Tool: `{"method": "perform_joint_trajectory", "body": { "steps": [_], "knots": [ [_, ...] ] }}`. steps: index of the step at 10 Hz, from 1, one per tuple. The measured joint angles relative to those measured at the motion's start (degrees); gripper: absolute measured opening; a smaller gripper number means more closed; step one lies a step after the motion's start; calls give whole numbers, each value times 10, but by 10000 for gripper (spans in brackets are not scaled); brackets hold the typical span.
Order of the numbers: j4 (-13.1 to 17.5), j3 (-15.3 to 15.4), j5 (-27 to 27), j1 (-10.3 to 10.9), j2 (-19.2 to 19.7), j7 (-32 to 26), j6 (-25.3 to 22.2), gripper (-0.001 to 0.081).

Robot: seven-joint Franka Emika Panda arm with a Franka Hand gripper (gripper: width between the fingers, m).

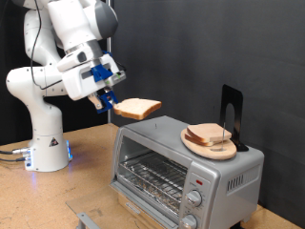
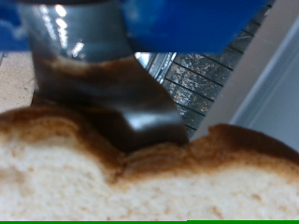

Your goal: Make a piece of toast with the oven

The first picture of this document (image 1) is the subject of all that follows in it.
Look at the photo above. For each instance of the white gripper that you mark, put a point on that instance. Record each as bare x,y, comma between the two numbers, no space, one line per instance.
76,84

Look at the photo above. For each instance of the white bread slice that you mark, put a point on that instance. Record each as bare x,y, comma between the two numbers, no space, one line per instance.
138,108

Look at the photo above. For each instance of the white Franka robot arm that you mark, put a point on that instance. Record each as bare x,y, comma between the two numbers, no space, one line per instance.
41,127

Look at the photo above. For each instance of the metal oven rack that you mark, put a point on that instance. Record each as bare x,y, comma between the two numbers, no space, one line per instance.
152,178

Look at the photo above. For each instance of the silver oven knob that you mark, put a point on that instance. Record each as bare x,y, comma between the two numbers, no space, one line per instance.
189,222
193,198

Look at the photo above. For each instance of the silver toaster oven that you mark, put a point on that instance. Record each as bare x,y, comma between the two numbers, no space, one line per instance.
228,168

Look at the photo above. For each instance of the vertical metal pole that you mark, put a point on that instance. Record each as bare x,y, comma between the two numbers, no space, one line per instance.
109,117

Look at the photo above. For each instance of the brown-crusted bread slice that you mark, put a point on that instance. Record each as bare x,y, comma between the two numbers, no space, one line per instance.
208,132
197,141

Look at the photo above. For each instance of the aluminium foil tray liner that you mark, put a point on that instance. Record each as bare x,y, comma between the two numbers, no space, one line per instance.
165,203

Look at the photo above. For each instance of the round wooden plate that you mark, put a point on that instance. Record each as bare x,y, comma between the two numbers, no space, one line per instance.
216,152

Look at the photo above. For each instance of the black metal bookend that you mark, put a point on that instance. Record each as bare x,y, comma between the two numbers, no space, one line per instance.
238,105

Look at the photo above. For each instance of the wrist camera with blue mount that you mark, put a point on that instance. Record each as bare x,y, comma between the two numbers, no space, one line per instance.
100,72

